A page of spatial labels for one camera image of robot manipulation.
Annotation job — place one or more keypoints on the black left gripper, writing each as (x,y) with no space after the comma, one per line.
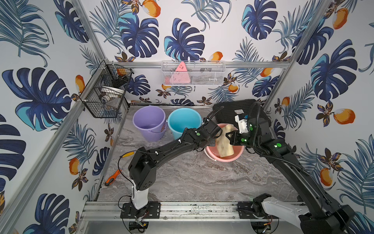
(213,128)

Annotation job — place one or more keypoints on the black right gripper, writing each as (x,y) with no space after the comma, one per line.
(233,138)

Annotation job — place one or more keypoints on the pink plastic bucket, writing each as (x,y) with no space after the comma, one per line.
(212,153)

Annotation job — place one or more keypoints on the yellow cleaning cloth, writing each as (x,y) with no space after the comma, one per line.
(224,148)

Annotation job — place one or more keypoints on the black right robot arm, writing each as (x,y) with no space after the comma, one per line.
(322,214)

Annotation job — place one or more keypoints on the teal plastic bucket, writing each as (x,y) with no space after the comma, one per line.
(183,118)

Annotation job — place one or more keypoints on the purple plastic bucket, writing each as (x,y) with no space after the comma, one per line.
(151,122)

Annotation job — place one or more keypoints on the black plastic tool case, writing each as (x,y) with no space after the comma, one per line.
(233,109)

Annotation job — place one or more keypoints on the pink triangular item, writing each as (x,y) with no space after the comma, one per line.
(180,75)

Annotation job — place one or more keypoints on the clear wall shelf basket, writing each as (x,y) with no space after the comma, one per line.
(202,73)

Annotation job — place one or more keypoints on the yellow handled tool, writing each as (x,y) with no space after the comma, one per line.
(128,154)

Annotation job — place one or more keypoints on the orange handled screwdriver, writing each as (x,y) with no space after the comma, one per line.
(112,178)

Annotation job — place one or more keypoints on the black wire basket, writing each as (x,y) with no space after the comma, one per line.
(106,90)

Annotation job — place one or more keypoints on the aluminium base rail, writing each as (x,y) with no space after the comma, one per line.
(193,211)

